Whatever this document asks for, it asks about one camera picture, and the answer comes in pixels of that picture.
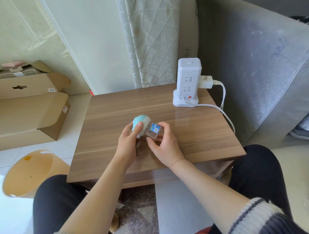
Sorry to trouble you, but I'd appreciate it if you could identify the blue denim cloth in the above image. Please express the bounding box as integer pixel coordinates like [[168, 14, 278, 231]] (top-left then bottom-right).
[[288, 113, 309, 141]]

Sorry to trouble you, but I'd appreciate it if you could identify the grey fabric sofa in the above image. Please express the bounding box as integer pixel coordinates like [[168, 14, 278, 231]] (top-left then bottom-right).
[[197, 0, 309, 149]]

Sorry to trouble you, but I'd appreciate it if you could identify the flat cardboard box with handle slot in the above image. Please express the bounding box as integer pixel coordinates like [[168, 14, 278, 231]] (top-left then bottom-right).
[[0, 72, 72, 100]]

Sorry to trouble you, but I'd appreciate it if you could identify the person's leg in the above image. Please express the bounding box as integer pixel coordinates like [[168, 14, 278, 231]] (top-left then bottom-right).
[[228, 144, 293, 217], [33, 175, 90, 234]]

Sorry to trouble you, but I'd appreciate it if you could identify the open cardboard box with flaps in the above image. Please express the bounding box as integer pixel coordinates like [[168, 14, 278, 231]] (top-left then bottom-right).
[[0, 60, 52, 79]]

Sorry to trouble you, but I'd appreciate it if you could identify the white power strip cord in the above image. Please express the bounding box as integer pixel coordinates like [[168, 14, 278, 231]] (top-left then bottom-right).
[[192, 103, 236, 135]]

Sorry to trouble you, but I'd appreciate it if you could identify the person's right hand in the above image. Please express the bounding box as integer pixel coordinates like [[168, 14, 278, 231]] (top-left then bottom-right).
[[146, 122, 185, 169]]

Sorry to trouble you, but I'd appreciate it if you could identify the person's left forearm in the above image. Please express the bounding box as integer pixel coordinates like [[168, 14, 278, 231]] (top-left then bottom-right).
[[58, 155, 136, 234]]

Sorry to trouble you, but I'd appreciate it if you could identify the patterned grey curtain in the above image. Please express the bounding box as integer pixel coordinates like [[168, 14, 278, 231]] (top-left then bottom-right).
[[116, 0, 180, 89]]

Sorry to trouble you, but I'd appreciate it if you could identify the person's left hand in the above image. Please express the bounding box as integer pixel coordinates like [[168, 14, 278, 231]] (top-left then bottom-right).
[[116, 122, 143, 169]]

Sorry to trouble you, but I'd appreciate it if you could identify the tan slipper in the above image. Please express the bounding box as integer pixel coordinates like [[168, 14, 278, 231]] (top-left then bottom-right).
[[109, 211, 121, 234]]

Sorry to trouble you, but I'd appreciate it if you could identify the white charger cable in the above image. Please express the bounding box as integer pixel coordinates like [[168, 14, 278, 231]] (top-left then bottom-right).
[[212, 81, 226, 111]]

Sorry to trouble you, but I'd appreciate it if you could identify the striped knit sleeve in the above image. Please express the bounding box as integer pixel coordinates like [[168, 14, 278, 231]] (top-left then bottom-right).
[[228, 198, 309, 234]]

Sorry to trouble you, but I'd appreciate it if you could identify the pink soft item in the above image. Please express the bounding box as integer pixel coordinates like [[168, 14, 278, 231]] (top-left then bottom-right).
[[1, 61, 23, 68]]

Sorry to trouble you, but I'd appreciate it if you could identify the white tower power strip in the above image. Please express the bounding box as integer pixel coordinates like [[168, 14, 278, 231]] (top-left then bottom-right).
[[173, 58, 202, 108]]

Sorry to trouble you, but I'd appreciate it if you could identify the person's left leg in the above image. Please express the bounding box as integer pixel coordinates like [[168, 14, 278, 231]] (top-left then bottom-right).
[[33, 175, 90, 234]]

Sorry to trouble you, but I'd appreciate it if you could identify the person's right forearm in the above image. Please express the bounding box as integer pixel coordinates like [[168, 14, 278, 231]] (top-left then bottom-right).
[[170, 159, 251, 234]]

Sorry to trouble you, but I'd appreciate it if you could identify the person's right leg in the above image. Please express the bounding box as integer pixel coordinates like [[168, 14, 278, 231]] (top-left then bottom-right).
[[228, 144, 293, 217]]

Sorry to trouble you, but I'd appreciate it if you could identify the large open cardboard box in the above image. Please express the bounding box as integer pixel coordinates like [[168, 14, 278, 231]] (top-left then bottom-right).
[[0, 92, 71, 151]]

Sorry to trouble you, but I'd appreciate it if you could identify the white charger plug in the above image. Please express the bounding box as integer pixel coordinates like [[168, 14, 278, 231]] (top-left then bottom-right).
[[198, 75, 214, 89]]

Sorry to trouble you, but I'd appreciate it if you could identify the beige waste bin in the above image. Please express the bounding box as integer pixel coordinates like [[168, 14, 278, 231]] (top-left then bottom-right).
[[2, 149, 70, 198]]

